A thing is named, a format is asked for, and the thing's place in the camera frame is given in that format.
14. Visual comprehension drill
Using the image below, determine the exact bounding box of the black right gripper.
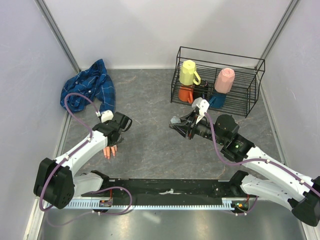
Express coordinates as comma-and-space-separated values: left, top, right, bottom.
169, 109, 226, 145

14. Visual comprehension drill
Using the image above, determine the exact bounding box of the clear nail polish bottle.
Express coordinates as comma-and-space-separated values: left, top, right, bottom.
170, 116, 181, 124

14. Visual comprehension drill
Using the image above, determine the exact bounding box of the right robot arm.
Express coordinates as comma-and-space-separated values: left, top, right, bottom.
169, 110, 320, 227

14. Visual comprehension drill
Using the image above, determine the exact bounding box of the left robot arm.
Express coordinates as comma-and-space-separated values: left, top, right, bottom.
33, 110, 132, 209

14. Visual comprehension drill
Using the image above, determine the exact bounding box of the mannequin hand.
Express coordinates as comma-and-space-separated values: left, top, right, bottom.
103, 145, 118, 160

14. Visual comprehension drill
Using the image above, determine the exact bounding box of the orange mug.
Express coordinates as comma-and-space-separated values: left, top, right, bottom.
178, 85, 194, 104

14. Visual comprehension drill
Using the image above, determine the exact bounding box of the black mug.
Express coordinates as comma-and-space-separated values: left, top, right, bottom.
193, 80, 209, 100

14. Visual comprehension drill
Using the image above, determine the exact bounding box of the blue mug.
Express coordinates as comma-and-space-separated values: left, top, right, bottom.
208, 92, 227, 109

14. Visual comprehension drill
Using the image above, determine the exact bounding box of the yellow faceted mug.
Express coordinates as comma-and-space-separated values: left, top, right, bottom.
179, 59, 201, 86

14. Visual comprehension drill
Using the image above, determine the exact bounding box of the blue plaid shirt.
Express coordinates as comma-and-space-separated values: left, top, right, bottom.
60, 59, 116, 113

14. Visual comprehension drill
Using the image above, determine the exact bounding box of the pink faceted mug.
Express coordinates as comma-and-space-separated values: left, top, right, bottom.
214, 68, 235, 94

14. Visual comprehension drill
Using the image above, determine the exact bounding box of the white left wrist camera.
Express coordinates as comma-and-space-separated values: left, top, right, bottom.
100, 110, 114, 123

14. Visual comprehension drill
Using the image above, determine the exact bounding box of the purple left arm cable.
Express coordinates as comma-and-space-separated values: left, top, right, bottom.
39, 92, 101, 212

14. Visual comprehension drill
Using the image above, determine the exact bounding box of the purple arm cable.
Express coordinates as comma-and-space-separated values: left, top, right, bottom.
39, 92, 101, 212
205, 112, 320, 201

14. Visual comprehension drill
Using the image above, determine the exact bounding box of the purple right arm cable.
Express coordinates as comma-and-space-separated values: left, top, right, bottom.
205, 112, 320, 201

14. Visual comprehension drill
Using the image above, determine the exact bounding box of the black wire rack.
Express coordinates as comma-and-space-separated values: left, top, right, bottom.
170, 46, 266, 118

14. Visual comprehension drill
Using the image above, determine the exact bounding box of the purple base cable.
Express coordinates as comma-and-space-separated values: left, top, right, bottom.
46, 187, 133, 228

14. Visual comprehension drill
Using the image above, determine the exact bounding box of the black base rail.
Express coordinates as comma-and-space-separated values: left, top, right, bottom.
80, 177, 258, 206

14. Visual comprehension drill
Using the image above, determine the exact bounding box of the light blue cable duct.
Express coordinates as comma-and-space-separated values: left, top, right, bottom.
65, 198, 235, 211

